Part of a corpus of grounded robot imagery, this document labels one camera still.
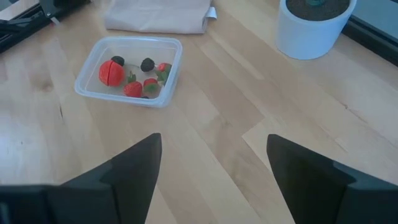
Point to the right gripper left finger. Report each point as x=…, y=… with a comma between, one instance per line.
x=130, y=180

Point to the large blackberry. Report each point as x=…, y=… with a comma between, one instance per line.
x=147, y=64

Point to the folded beige cloth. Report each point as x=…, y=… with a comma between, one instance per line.
x=155, y=15

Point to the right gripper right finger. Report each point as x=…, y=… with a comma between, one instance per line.
x=311, y=186

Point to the small blackberry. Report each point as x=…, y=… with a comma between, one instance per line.
x=118, y=60

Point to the small red strawberry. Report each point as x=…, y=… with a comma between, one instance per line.
x=163, y=69
x=150, y=84

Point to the large red strawberry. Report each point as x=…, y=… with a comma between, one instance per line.
x=133, y=88

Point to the red tomato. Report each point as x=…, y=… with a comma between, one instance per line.
x=111, y=73

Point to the white plant pot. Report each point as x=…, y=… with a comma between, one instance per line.
x=304, y=40

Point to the black aluminium frame rail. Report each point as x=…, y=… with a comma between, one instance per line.
x=18, y=29

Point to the black table edge rail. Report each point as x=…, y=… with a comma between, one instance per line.
x=373, y=43

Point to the clear plastic tupperware container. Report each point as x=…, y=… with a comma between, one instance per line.
x=102, y=53

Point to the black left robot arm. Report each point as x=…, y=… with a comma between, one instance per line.
x=62, y=5

